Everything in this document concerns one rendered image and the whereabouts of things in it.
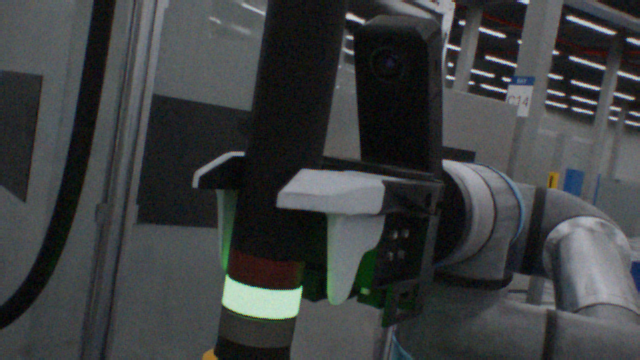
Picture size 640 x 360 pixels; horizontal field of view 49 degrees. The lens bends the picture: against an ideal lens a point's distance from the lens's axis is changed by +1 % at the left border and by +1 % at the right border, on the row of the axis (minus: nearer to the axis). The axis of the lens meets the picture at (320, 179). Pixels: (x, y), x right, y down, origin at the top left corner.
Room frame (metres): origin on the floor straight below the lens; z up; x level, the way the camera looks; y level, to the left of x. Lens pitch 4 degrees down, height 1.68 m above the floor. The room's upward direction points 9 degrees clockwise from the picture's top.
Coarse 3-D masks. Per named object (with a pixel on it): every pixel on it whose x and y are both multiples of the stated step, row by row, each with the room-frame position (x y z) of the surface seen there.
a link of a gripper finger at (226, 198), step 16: (224, 160) 0.30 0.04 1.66; (240, 160) 0.31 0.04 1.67; (208, 176) 0.29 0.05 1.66; (224, 176) 0.30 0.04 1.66; (240, 176) 0.31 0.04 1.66; (224, 192) 0.32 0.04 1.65; (224, 208) 0.32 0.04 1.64; (224, 224) 0.33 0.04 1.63; (224, 240) 0.33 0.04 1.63; (224, 256) 0.33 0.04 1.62
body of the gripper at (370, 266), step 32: (352, 160) 0.38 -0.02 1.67; (384, 160) 0.42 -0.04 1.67; (448, 192) 0.45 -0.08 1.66; (320, 224) 0.38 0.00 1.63; (384, 224) 0.36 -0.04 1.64; (416, 224) 0.39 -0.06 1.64; (448, 224) 0.45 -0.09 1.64; (320, 256) 0.38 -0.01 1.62; (384, 256) 0.37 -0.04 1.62; (416, 256) 0.39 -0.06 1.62; (448, 256) 0.45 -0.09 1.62; (320, 288) 0.37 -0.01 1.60; (352, 288) 0.37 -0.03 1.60; (384, 288) 0.37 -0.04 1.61; (416, 288) 0.39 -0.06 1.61; (384, 320) 0.35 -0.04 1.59
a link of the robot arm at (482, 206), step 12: (456, 168) 0.47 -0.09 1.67; (468, 168) 0.50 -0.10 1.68; (468, 180) 0.46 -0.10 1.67; (480, 180) 0.49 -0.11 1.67; (468, 192) 0.46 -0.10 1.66; (480, 192) 0.47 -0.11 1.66; (480, 204) 0.46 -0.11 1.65; (492, 204) 0.49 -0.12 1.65; (480, 216) 0.46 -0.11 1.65; (492, 216) 0.49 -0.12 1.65; (480, 228) 0.46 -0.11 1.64; (468, 240) 0.46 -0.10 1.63; (480, 240) 0.48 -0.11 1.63; (456, 252) 0.46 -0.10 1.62; (468, 252) 0.47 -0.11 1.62; (444, 264) 0.46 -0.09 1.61
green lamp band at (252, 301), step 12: (228, 288) 0.30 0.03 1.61; (240, 288) 0.29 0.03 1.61; (252, 288) 0.29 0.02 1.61; (300, 288) 0.30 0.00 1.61; (228, 300) 0.30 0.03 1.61; (240, 300) 0.29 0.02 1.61; (252, 300) 0.29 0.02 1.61; (264, 300) 0.29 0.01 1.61; (276, 300) 0.29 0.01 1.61; (288, 300) 0.30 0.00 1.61; (240, 312) 0.29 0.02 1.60; (252, 312) 0.29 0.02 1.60; (264, 312) 0.29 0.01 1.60; (276, 312) 0.29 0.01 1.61; (288, 312) 0.30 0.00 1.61
